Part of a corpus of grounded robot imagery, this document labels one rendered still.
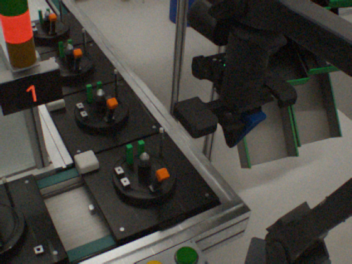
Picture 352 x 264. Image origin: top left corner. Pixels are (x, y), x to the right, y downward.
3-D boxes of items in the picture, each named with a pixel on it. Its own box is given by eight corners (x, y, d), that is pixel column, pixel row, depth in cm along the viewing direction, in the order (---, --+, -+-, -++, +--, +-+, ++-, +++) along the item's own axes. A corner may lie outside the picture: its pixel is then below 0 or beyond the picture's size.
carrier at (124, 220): (218, 203, 92) (226, 164, 84) (117, 246, 82) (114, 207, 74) (165, 136, 107) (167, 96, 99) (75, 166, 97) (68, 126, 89)
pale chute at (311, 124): (331, 137, 105) (342, 136, 101) (289, 148, 101) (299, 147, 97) (309, 31, 105) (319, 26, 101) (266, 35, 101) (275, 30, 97)
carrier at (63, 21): (94, 45, 138) (92, 11, 130) (24, 63, 128) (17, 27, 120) (71, 16, 153) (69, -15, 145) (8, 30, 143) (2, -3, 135)
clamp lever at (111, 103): (114, 120, 103) (118, 104, 97) (107, 122, 103) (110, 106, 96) (109, 108, 105) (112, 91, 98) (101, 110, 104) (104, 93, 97)
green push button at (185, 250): (200, 263, 80) (201, 258, 79) (181, 271, 79) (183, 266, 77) (189, 247, 83) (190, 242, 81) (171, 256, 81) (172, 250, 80)
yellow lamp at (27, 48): (39, 63, 73) (36, 39, 70) (12, 70, 71) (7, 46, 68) (33, 51, 76) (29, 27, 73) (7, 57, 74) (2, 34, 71)
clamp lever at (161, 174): (161, 189, 88) (170, 175, 82) (153, 192, 87) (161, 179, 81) (154, 174, 89) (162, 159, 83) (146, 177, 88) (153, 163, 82)
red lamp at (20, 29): (36, 39, 70) (32, 14, 67) (7, 46, 68) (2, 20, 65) (29, 27, 73) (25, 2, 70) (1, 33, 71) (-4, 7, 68)
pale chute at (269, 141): (289, 156, 99) (299, 156, 95) (241, 168, 95) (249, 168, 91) (265, 41, 99) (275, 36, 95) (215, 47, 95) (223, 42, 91)
